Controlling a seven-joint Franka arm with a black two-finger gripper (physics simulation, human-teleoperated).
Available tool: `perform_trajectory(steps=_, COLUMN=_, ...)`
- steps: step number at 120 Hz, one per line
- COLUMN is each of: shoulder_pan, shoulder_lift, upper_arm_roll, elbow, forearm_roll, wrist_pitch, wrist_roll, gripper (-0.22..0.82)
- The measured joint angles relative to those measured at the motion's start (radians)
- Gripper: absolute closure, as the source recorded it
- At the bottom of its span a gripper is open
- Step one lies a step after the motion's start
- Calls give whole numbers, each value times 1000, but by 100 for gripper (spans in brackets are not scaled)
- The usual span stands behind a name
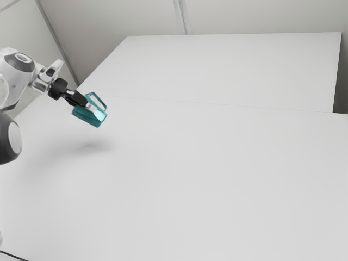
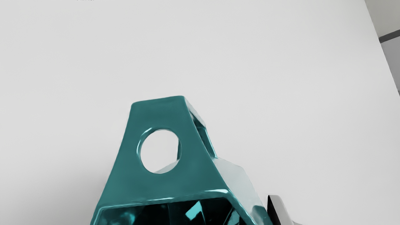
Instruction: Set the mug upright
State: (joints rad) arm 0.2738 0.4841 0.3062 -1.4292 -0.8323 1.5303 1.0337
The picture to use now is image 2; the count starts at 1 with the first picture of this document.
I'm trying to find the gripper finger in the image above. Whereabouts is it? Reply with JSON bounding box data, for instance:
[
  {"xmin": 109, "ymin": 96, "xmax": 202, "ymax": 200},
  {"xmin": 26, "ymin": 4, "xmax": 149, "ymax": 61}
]
[{"xmin": 267, "ymin": 195, "xmax": 303, "ymax": 225}]

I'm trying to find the teal faceted mug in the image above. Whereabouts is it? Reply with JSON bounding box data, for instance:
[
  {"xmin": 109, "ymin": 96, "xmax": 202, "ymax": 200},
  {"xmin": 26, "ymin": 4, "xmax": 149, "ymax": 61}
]
[{"xmin": 90, "ymin": 95, "xmax": 274, "ymax": 225}]

